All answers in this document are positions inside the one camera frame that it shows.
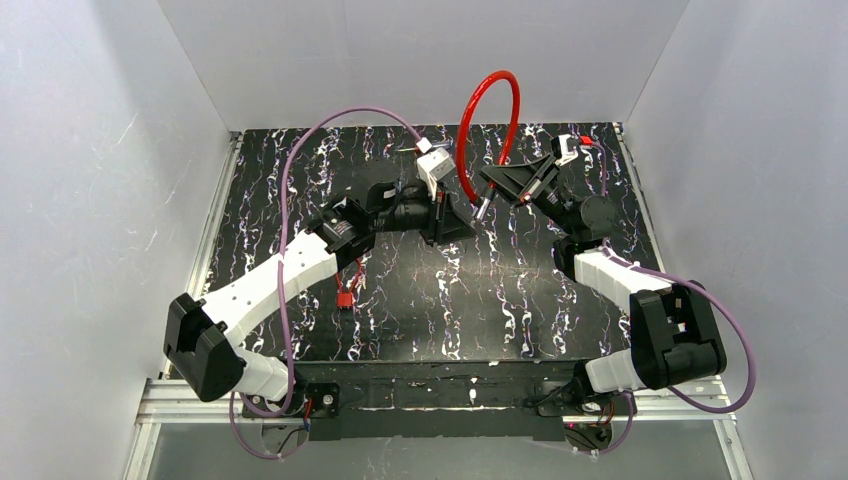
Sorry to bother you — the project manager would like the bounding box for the red tethered cable with key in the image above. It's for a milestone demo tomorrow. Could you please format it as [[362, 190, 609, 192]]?
[[455, 70, 522, 225]]

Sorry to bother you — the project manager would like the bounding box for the red cable tie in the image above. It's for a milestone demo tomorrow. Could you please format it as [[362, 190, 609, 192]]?
[[335, 258, 363, 310]]

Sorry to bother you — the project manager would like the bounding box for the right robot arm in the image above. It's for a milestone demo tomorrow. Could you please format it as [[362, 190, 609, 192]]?
[[481, 156, 727, 399]]

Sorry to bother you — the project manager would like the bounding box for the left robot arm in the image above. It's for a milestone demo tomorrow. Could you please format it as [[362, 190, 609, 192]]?
[[163, 180, 476, 402]]

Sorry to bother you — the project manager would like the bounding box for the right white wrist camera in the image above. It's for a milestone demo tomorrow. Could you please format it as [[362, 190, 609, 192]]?
[[551, 134, 593, 167]]

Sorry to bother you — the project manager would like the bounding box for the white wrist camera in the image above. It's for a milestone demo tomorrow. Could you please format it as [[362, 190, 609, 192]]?
[[416, 137, 456, 201], [551, 134, 593, 167]]

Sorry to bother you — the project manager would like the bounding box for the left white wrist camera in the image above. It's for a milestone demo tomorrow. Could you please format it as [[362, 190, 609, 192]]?
[[416, 137, 456, 201]]

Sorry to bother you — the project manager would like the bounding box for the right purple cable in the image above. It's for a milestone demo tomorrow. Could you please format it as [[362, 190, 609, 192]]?
[[589, 140, 758, 456]]

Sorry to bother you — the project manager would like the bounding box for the purple cable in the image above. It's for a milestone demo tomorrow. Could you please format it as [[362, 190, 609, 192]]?
[[589, 140, 758, 456], [227, 105, 425, 461]]

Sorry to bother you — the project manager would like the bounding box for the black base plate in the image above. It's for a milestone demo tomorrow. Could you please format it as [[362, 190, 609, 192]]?
[[241, 361, 637, 444]]

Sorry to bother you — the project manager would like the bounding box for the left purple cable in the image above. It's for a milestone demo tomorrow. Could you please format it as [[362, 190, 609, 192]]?
[[227, 105, 425, 461]]

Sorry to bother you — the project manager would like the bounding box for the aluminium frame rail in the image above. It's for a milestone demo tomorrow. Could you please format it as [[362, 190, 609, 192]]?
[[123, 380, 753, 479]]

